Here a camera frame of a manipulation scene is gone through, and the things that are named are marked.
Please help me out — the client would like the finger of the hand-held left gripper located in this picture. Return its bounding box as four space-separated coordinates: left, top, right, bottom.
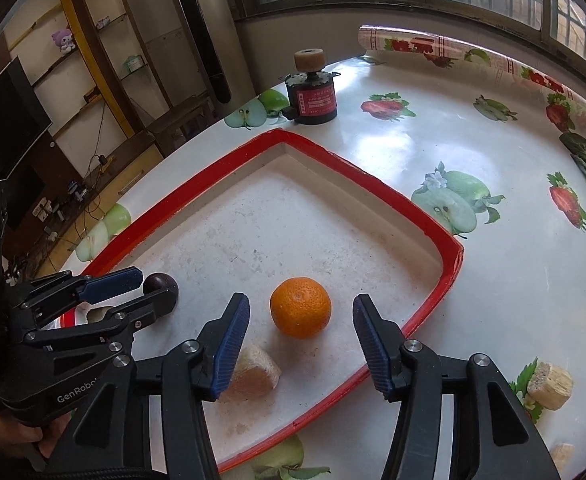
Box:
23 287 180 361
5 267 144 322

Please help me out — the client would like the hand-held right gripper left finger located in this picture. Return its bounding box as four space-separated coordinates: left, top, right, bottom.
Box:
40 292 251 480

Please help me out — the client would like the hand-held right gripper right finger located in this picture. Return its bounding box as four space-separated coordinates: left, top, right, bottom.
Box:
352 294 562 480

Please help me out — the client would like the dark purple plum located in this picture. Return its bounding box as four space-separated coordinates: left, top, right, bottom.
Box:
142 272 180 313

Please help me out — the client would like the orange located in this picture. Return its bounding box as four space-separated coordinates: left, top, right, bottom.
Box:
269 277 333 339

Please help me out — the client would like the red rimmed white tray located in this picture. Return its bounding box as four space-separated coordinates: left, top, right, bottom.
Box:
55 128 465 473

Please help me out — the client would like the person's left hand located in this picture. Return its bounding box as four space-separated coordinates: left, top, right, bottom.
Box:
0 412 71 461

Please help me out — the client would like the wooden television cabinet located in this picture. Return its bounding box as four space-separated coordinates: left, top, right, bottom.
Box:
3 130 164 281

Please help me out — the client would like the fruit printed tablecloth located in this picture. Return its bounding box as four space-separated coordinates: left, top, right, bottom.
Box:
75 24 586 480

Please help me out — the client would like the wooden stool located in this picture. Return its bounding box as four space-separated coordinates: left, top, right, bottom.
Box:
148 95 219 156

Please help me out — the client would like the black television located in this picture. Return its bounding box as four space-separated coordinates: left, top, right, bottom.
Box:
0 56 54 181

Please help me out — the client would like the purple plush toy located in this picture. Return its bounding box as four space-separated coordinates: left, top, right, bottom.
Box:
51 28 77 54

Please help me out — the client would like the wooden shelf unit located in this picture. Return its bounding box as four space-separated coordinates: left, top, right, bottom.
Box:
3 0 214 161

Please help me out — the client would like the red black can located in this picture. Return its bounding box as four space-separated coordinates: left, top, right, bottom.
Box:
279 71 339 125

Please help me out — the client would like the black tall column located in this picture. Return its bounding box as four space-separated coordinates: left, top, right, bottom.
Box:
167 0 232 104

